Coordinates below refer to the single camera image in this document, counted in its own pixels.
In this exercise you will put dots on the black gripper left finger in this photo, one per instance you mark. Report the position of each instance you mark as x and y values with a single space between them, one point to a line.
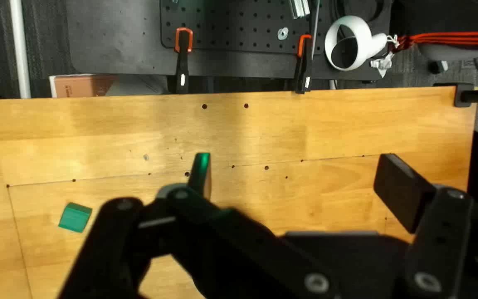
211 243

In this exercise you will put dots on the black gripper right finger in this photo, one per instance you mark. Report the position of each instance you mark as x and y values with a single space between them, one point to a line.
449 243

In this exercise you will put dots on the green cube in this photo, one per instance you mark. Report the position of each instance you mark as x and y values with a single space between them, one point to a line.
75 216

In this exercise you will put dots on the black round knob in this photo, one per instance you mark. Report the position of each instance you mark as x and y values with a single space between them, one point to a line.
439 66

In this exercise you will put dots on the orange black bar clamp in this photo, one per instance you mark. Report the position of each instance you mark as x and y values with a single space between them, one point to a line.
304 66
183 60

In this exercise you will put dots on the brown cardboard box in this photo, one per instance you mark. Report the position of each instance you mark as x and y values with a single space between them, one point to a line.
82 85

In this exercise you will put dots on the white VR controller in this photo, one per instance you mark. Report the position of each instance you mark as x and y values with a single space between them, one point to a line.
364 42

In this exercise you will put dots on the black pegboard panel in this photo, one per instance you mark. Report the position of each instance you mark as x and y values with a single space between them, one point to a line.
233 25

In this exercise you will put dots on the white vertical pole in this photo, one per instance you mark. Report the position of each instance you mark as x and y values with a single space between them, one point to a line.
21 50

